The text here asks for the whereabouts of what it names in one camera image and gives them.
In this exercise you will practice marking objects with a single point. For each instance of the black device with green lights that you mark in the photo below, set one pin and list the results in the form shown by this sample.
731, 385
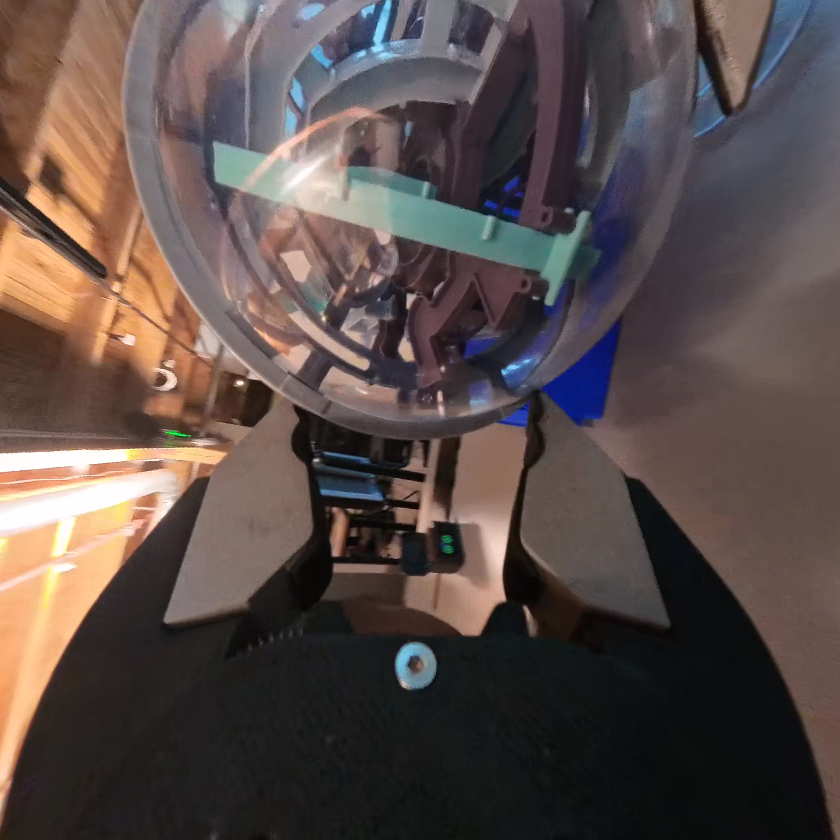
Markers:
436, 546

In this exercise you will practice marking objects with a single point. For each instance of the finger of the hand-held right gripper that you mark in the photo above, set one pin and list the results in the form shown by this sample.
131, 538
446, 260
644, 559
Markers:
735, 46

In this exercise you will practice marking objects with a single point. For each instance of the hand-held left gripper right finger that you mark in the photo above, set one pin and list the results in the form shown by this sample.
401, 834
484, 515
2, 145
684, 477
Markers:
584, 525

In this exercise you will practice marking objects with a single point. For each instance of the black metal rack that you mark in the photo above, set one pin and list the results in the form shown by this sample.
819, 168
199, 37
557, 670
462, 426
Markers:
367, 485

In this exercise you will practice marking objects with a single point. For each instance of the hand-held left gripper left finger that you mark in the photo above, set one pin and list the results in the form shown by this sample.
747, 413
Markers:
253, 525

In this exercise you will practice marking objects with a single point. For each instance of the black rod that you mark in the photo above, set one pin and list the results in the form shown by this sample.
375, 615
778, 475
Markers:
52, 233

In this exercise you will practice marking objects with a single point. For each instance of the blue plastic bin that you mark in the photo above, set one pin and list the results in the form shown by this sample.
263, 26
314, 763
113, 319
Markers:
577, 380

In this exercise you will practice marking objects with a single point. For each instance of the clear plastic maze ball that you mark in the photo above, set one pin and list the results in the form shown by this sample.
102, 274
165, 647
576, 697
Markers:
407, 210

